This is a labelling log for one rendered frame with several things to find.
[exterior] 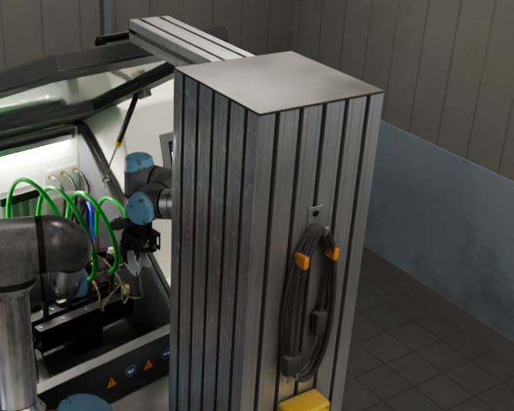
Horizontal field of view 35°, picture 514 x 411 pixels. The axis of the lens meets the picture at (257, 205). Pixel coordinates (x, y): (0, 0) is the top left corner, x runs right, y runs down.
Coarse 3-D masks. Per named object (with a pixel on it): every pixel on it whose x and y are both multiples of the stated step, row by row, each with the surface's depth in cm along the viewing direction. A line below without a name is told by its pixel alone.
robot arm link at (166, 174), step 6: (156, 168) 208; (162, 168) 208; (168, 168) 209; (150, 174) 207; (156, 174) 207; (162, 174) 206; (168, 174) 205; (150, 180) 207; (156, 180) 202; (162, 180) 202; (168, 180) 203; (168, 186) 201
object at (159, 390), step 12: (156, 384) 256; (168, 384) 260; (132, 396) 250; (144, 396) 254; (156, 396) 258; (168, 396) 262; (120, 408) 248; (132, 408) 252; (144, 408) 256; (156, 408) 260; (168, 408) 265
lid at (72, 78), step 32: (128, 32) 176; (224, 32) 188; (32, 64) 160; (64, 64) 161; (96, 64) 166; (128, 64) 177; (160, 64) 207; (0, 96) 167; (32, 96) 193; (64, 96) 211; (96, 96) 232; (128, 96) 241; (0, 128) 231; (32, 128) 247
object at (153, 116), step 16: (160, 96) 266; (112, 112) 256; (144, 112) 259; (160, 112) 263; (96, 128) 265; (112, 128) 258; (128, 128) 256; (144, 128) 260; (160, 128) 264; (112, 144) 261; (128, 144) 257; (144, 144) 261; (160, 144) 265; (160, 160) 266; (160, 224) 269; (160, 256) 271
